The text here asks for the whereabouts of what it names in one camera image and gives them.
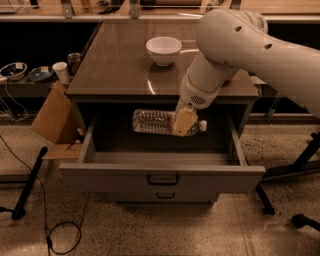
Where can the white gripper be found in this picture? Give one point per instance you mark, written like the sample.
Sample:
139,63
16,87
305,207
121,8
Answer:
194,94

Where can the clear plastic water bottle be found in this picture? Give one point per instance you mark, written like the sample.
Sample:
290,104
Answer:
161,122

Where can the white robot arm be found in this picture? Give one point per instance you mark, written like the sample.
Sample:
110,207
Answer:
229,40

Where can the grey drawer cabinet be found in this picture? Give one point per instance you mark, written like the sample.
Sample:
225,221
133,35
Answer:
118,70

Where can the open grey top drawer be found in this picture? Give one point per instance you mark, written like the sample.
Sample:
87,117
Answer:
116,159

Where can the lower grey drawer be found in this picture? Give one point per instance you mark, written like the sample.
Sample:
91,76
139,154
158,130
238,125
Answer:
162,197

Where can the red apple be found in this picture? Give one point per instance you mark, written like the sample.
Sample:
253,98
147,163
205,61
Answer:
230,78

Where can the white bowl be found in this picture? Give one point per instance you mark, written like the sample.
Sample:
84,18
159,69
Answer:
163,50

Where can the brown cardboard box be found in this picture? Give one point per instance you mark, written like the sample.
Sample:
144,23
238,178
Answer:
57,122

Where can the dark glass jar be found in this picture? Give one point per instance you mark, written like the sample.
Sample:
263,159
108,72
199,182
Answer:
74,60

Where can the white paper cup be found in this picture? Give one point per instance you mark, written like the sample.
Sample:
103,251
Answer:
61,70

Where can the black caster foot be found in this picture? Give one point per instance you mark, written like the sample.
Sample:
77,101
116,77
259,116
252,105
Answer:
300,221

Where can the blue bowl right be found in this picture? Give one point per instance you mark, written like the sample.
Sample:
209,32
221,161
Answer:
40,74

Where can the blue bowl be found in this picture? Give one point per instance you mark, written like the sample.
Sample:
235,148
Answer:
40,74
14,71

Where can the blue bowl left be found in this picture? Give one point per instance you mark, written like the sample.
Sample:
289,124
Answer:
14,71

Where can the black stand leg left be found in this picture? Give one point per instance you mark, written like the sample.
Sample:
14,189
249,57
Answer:
19,210

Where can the black stand frame right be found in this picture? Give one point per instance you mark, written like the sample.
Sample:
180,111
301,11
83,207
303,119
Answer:
303,163

